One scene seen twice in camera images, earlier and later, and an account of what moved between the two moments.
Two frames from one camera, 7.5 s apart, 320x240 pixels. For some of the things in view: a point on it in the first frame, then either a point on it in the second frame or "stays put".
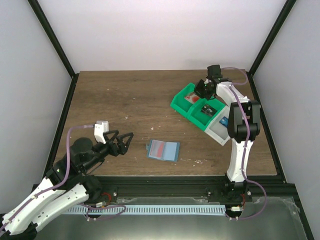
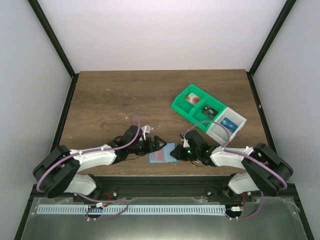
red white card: (192, 99) stays put
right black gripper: (202, 89) -> (181, 152)
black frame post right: (286, 8) stays put
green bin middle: (201, 112) stays put
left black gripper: (110, 147) -> (152, 144)
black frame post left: (45, 23) stays put
